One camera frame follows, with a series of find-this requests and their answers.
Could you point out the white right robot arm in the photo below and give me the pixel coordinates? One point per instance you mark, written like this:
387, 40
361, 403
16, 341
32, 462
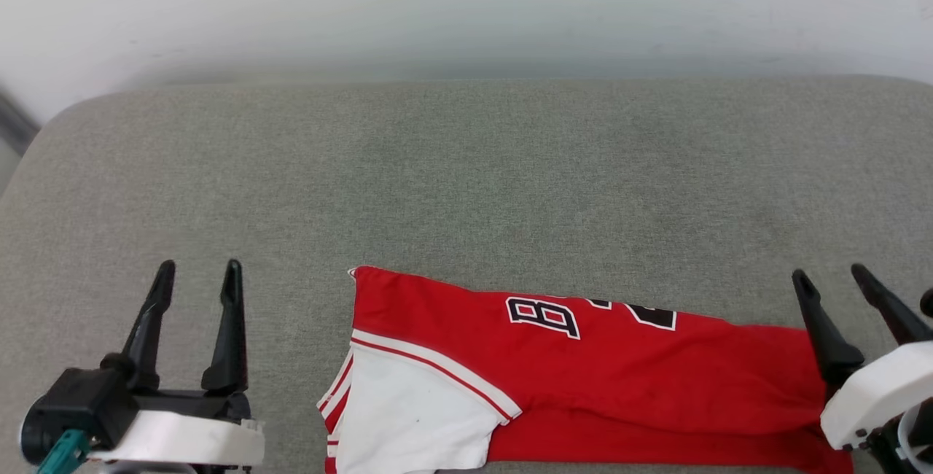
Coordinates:
915, 452

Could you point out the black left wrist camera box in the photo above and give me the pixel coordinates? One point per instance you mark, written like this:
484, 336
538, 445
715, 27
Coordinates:
80, 405

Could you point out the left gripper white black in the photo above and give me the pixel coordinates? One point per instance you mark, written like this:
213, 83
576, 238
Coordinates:
189, 441

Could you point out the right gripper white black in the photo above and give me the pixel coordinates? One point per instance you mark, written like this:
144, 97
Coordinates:
875, 394

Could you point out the grey fabric sofa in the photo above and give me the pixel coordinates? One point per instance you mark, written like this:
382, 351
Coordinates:
466, 189

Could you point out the red basketball jersey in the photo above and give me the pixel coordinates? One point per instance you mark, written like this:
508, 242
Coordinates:
619, 379

